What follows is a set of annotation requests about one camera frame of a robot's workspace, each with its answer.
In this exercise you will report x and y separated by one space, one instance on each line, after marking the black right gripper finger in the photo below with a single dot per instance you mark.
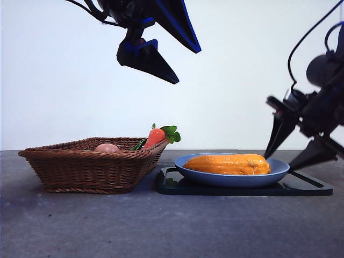
280 129
314 154

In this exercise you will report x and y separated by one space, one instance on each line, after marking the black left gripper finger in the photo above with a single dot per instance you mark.
177 21
147 61

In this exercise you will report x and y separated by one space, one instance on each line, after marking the yellow corn cob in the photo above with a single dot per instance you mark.
225 164

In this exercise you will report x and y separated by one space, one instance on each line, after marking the blue round plate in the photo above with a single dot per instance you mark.
233 180

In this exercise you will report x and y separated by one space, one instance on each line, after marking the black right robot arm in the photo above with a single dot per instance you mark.
325 70

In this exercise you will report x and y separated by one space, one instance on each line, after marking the brown wicker basket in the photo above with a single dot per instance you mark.
88 172

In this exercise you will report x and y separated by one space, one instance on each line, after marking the black rectangular tray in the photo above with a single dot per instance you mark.
303 188

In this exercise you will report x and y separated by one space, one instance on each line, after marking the orange toy carrot, green leaves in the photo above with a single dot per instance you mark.
154 137

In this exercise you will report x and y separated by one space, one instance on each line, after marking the dark green leafy vegetable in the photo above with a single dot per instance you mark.
139 145

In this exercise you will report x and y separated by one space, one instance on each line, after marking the pale brown egg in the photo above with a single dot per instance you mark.
106 148

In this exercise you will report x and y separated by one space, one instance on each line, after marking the pale grey right wrist camera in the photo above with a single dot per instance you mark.
295 97

